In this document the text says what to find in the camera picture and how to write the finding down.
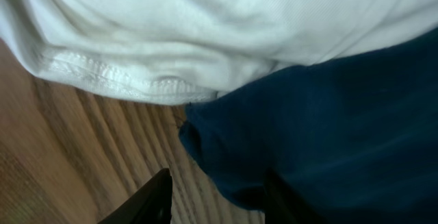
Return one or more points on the white t-shirt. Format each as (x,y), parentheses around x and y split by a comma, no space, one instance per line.
(178,51)

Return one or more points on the dark blue t-shirt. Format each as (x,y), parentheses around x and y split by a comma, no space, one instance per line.
(356,138)

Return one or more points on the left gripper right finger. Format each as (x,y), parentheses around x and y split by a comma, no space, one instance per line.
(284,206)

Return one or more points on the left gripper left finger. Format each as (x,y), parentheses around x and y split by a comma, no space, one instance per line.
(151,204)

